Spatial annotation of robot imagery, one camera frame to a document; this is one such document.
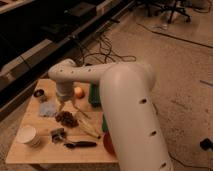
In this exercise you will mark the wooden stick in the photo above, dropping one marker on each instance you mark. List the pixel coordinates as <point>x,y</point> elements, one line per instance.
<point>82,112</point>

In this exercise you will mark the dark grape bunch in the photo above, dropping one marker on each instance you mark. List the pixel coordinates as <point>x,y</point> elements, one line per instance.
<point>65,118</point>

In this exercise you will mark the white paper cup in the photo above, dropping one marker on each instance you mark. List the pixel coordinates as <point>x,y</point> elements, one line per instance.
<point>27,135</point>

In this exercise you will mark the small metal can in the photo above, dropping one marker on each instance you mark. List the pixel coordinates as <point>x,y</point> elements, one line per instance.
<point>39,94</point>

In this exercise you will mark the teal sponge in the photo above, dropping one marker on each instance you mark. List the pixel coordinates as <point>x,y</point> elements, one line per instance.
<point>104,124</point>

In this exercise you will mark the black box on shelf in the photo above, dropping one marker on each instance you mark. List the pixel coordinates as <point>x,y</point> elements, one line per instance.
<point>82,12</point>

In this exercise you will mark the black office chair base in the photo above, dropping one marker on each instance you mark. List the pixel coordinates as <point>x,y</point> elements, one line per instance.
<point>171,6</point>

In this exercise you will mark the orange bowl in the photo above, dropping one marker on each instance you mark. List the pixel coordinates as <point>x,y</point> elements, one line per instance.
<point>108,144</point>

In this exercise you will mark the black object on floor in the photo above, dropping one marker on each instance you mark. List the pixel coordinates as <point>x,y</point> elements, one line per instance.
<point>206,144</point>

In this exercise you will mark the yellow banana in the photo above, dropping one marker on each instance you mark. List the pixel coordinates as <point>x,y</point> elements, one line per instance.
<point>87,127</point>

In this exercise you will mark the green plastic tray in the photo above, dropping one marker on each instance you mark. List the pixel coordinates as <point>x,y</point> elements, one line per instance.
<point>94,97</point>

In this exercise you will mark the metal binder clip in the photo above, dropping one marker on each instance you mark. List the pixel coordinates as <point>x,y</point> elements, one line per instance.
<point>58,135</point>

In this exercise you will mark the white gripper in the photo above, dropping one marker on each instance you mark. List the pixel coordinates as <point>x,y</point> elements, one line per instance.
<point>65,92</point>

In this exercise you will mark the orange apple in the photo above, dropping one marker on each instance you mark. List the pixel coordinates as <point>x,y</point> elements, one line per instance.
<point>79,92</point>

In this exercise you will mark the blue cloth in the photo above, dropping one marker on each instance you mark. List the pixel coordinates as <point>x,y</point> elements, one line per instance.
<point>47,109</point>

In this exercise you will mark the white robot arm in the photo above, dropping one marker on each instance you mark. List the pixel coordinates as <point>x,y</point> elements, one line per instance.
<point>133,124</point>

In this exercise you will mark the black handled tool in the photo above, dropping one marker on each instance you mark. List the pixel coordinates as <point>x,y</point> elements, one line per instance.
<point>80,144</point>

